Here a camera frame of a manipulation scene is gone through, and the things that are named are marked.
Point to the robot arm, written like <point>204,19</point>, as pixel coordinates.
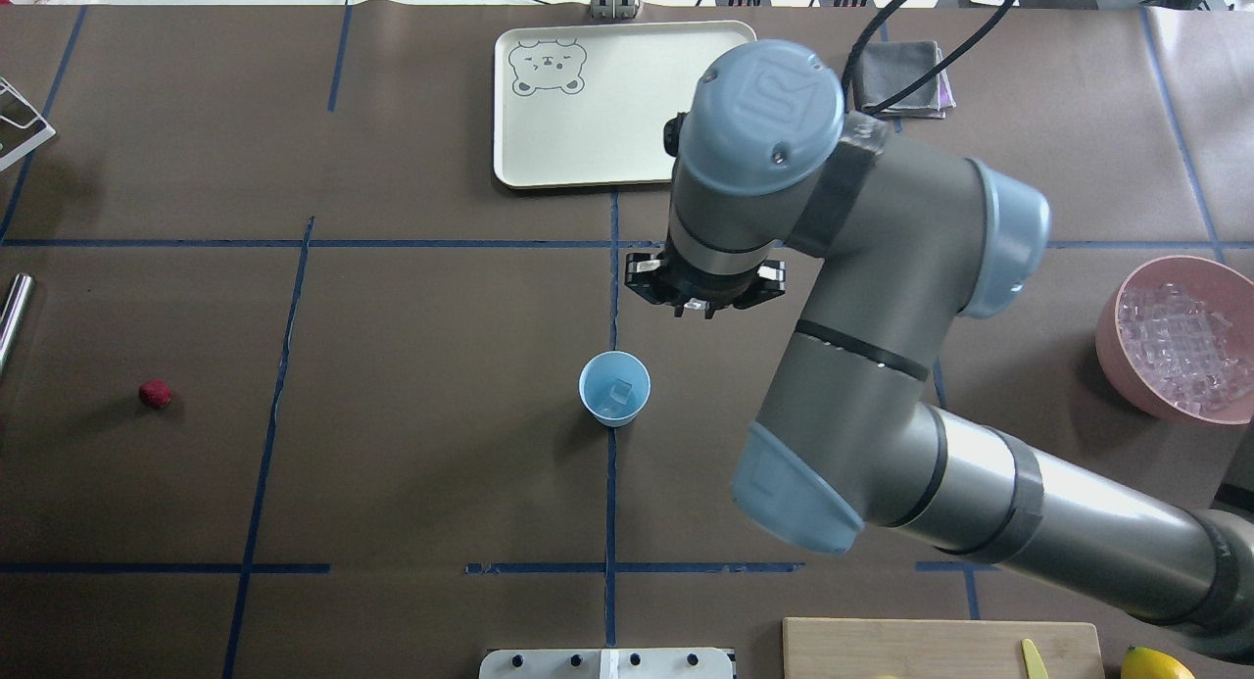
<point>910,238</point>

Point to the steel muddler black tip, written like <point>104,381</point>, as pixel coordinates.
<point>13,313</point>

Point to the folded grey cloth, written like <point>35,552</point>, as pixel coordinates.
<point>885,68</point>

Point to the white pedestal column base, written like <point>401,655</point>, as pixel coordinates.
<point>665,662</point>

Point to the red strawberry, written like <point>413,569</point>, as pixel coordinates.
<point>155,394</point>

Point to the cream bear serving tray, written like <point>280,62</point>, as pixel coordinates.
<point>586,105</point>

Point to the yellow lemon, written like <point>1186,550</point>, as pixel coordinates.
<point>1140,662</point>

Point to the wooden cutting board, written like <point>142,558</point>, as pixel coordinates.
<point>916,648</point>

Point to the yellow plastic knife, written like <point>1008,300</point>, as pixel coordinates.
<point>1033,663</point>

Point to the white wire cup rack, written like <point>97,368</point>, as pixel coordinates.
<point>23,128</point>

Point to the light blue plastic cup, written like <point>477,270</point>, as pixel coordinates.
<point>603,368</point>

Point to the clear ice cube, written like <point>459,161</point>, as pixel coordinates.
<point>616,400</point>

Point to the pink bowl of ice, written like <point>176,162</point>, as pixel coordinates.
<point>1175,340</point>

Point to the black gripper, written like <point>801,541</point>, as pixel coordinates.
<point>651,279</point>

